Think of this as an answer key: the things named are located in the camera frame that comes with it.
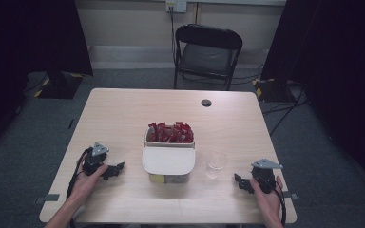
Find black floor cables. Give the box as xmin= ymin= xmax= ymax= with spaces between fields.
xmin=260 ymin=86 xmax=309 ymax=137

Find person's left hand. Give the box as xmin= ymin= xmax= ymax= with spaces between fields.
xmin=68 ymin=163 xmax=109 ymax=204

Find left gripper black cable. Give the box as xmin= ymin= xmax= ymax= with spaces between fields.
xmin=66 ymin=146 xmax=93 ymax=228

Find clear plastic cup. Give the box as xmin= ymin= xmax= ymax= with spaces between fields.
xmin=204 ymin=151 xmax=228 ymax=181

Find black folding chair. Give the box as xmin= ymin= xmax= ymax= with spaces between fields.
xmin=173 ymin=23 xmax=244 ymax=92

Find white sliding box lid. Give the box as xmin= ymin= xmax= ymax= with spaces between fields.
xmin=142 ymin=146 xmax=197 ymax=176

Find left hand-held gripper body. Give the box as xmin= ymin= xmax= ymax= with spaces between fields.
xmin=81 ymin=142 xmax=110 ymax=177

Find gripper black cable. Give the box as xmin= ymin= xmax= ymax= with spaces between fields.
xmin=273 ymin=180 xmax=288 ymax=228
xmin=66 ymin=146 xmax=93 ymax=228

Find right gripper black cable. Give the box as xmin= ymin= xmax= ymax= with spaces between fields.
xmin=273 ymin=180 xmax=288 ymax=228

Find black socket cable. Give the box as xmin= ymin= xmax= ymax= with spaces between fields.
xmin=169 ymin=6 xmax=177 ymax=65

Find row of red packets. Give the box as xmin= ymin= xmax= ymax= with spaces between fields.
xmin=147 ymin=121 xmax=195 ymax=144

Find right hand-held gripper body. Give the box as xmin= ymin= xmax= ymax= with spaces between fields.
xmin=250 ymin=158 xmax=284 ymax=195

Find clear plastic storage box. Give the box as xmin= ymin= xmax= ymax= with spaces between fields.
xmin=142 ymin=124 xmax=197 ymax=184

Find yellow foil capsule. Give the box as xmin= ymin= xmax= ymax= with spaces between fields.
xmin=148 ymin=174 xmax=166 ymax=184

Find black stand base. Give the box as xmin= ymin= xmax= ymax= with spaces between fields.
xmin=33 ymin=71 xmax=85 ymax=100
xmin=252 ymin=78 xmax=297 ymax=104

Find grey tape strip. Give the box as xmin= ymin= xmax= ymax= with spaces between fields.
xmin=34 ymin=193 xmax=61 ymax=204
xmin=281 ymin=190 xmax=300 ymax=201

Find black curtain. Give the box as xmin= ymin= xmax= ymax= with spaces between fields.
xmin=260 ymin=0 xmax=365 ymax=191
xmin=0 ymin=0 xmax=94 ymax=160

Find white wall socket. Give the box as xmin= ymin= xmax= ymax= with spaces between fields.
xmin=165 ymin=0 xmax=188 ymax=14

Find pile of grey capsules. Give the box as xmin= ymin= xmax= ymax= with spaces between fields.
xmin=164 ymin=174 xmax=191 ymax=184

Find person's right hand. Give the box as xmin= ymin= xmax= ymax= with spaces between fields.
xmin=249 ymin=175 xmax=285 ymax=220

